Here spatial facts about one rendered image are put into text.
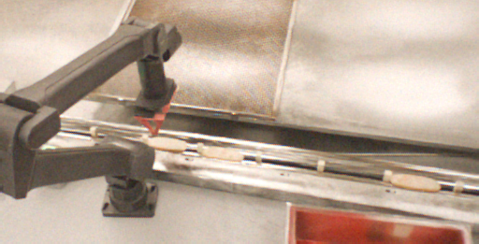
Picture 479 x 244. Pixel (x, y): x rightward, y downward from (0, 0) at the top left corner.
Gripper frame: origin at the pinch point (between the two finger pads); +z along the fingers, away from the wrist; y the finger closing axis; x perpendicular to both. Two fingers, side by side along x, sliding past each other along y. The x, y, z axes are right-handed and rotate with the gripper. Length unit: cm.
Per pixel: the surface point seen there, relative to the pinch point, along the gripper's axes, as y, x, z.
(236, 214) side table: -14.5, -20.9, 11.1
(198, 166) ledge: -6.3, -10.7, 6.9
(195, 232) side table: -20.8, -13.2, 11.0
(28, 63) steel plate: 28, 54, 11
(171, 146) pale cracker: -1.1, -2.6, 7.2
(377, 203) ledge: -9, -49, 7
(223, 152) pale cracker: -0.7, -15.2, 7.2
